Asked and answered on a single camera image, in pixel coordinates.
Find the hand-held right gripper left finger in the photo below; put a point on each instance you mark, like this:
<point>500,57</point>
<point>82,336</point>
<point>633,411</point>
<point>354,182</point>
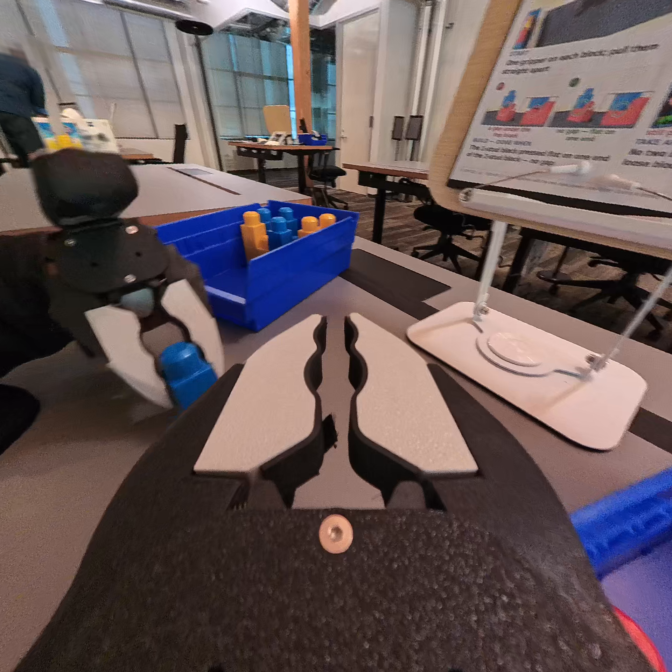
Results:
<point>257,414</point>

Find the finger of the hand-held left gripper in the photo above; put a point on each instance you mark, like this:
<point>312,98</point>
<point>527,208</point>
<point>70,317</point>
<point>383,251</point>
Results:
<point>126,351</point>
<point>194,315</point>

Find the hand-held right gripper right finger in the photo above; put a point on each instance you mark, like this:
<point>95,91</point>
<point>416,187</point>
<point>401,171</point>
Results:
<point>409,414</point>

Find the blue one-stud mega block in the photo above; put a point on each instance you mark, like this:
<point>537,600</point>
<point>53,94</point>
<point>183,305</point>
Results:
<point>189,378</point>

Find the cluster of built block steps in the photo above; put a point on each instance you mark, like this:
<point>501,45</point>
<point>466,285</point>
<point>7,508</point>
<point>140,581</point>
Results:
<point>257,236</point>

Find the blue bin for built steps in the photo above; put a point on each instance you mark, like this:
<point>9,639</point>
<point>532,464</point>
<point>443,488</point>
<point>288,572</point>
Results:
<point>294,283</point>

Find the blue bin with block pile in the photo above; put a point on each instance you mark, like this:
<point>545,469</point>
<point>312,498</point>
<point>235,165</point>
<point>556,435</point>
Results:
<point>619,519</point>

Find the red mega block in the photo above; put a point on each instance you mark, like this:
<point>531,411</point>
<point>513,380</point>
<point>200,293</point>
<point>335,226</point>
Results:
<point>638,640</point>

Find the person's left forearm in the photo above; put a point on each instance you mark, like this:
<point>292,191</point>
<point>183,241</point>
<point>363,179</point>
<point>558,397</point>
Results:
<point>31,304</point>

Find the instruction sheet on white stand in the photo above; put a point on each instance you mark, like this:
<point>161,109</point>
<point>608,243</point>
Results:
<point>525,378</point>

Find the group of colourful boxes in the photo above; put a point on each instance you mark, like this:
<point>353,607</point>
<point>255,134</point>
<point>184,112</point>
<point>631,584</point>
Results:
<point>73,131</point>

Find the black rounded pad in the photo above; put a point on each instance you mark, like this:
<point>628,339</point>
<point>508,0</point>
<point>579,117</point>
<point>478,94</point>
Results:
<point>15,414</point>

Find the black chair back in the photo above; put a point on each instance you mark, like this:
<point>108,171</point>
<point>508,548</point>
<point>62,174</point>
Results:
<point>180,144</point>

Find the far wooden desk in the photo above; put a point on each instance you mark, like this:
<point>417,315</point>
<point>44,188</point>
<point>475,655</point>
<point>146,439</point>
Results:
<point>283,147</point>

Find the black office chair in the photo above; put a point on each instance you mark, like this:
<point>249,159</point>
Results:
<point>446,220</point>
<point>603,273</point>
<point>325,173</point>

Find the small far blue bin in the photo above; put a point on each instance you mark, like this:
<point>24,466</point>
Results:
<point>313,139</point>

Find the far wooden board stand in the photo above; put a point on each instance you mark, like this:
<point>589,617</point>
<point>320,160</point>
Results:
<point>276,118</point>

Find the wooden desk with black legs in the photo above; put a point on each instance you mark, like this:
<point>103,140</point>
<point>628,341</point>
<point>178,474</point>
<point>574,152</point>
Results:
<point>388,169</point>

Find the wooden desk behind stand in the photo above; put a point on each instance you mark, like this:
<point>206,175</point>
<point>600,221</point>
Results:
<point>577,239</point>

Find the black floor lamp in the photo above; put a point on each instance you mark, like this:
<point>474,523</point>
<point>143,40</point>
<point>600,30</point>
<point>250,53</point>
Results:
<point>194,26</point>

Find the white door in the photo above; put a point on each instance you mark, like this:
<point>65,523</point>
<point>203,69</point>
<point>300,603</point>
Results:
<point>357,89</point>

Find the printed instruction sheet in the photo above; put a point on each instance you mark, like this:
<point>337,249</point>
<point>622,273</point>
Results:
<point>567,105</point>

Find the wooden post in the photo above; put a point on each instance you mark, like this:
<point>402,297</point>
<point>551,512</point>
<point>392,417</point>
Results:
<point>300,63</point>

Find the wall tablet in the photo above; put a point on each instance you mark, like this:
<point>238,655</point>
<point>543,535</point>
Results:
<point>398,128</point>
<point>414,127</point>

